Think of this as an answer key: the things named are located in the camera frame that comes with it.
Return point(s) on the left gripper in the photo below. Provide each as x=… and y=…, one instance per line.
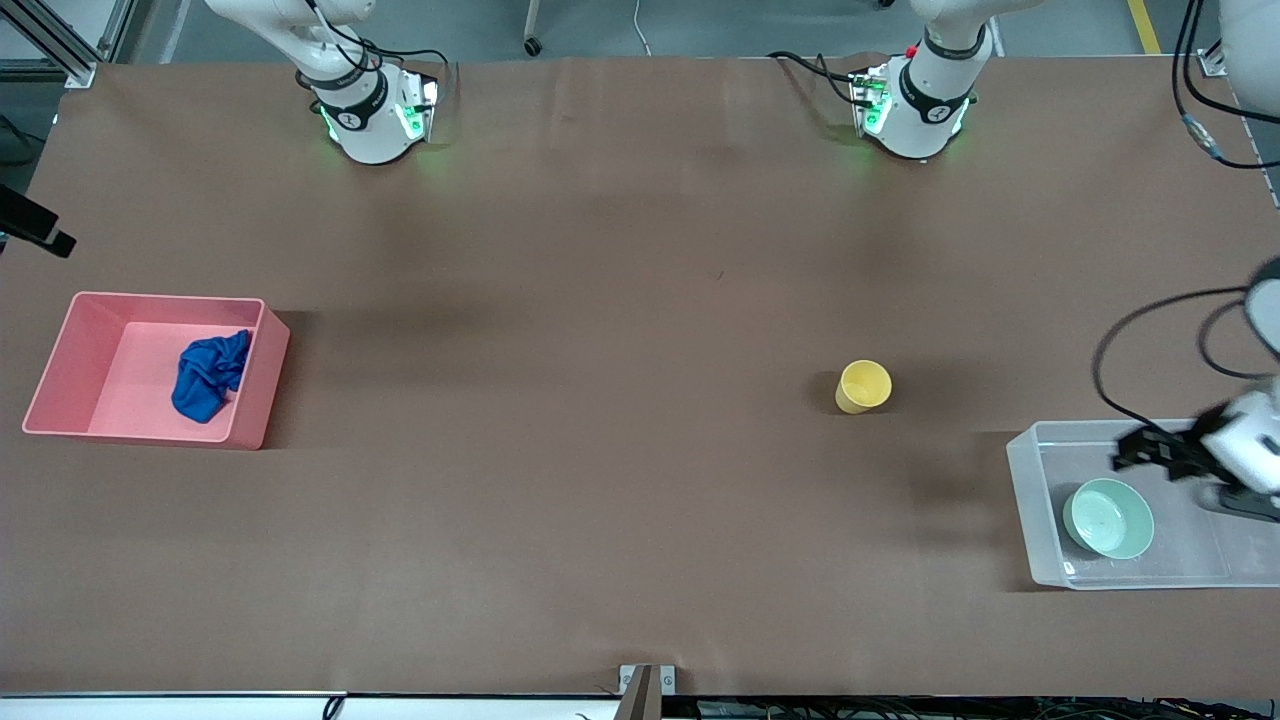
x=1178, y=452

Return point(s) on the clear plastic storage box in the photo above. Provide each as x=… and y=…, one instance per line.
x=1040, y=500

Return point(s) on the metal table edge bracket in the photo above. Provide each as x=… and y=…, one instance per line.
x=646, y=690

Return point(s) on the blue cloth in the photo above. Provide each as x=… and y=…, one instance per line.
x=205, y=385

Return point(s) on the aluminium frame post with bracket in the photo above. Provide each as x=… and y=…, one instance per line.
x=1214, y=62

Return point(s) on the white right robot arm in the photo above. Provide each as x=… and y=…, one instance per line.
x=365, y=130

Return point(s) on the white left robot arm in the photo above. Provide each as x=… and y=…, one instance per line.
x=922, y=120

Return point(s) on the yellow plastic cup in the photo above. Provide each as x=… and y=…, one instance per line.
x=862, y=386

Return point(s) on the mint green bowl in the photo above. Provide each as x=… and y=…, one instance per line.
x=1108, y=520

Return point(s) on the pink plastic bin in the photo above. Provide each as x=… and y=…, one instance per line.
x=120, y=385

